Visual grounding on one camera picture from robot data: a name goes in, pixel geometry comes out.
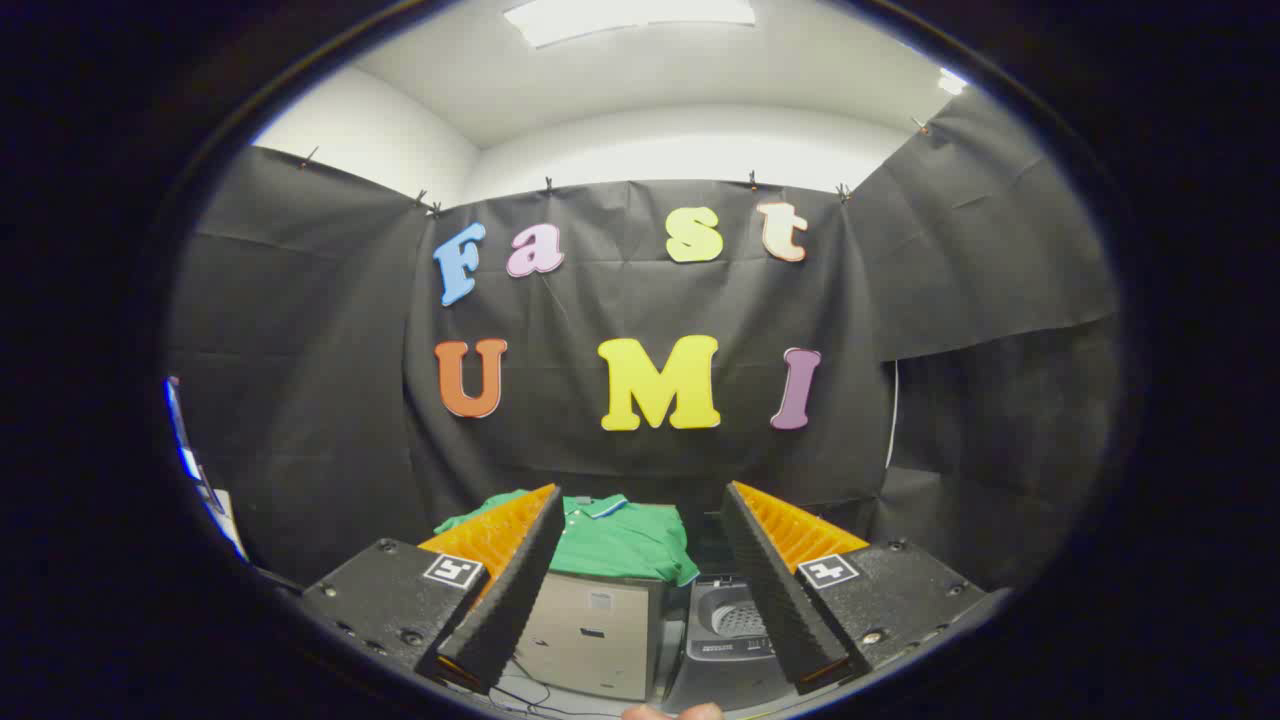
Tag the black backdrop cloth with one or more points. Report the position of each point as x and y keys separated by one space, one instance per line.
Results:
x=620 y=300

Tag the grey cabinet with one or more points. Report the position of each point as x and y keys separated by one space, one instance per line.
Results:
x=590 y=640

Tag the large ceiling light panel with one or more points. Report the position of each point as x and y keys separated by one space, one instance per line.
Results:
x=630 y=18

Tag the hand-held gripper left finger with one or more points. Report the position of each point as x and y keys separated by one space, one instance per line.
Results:
x=510 y=610

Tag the small ceiling light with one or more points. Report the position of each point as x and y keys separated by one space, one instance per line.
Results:
x=951 y=82

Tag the dark grey washing machine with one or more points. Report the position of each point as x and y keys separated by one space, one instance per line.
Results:
x=720 y=670

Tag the green polo shirt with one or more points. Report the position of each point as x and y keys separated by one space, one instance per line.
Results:
x=620 y=545

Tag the row of small black clips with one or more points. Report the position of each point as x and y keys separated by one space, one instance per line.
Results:
x=548 y=185

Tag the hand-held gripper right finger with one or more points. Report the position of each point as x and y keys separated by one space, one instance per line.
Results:
x=775 y=600

